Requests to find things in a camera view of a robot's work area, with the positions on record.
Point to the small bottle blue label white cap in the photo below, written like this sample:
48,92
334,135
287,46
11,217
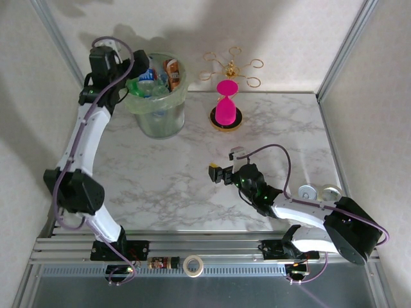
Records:
148,76

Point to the crushed green bottle yellow cap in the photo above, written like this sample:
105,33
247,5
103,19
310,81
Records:
136,90

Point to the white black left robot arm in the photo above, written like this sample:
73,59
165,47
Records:
85,138

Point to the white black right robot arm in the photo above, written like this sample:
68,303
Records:
350,231

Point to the green lined translucent bin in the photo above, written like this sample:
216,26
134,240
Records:
160,123

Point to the black gold round base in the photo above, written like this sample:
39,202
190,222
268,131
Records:
239,118

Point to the pink wine glass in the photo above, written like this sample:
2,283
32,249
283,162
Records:
224,112

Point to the silver tape roll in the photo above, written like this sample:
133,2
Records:
306,192

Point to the masking tape roll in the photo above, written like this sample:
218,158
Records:
185,266

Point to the small brown jar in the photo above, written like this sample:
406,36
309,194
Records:
159,263

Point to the grey metal panel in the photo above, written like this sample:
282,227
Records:
205,292

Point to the aluminium frame post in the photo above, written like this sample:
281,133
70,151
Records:
345,48
63,48

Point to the aluminium extrusion rail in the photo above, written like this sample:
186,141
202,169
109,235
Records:
208,247

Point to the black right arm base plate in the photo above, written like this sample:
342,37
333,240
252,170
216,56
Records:
273,250

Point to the aluminium side rail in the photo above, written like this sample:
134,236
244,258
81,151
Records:
332,144

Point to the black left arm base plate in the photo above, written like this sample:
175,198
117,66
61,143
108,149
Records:
139,248

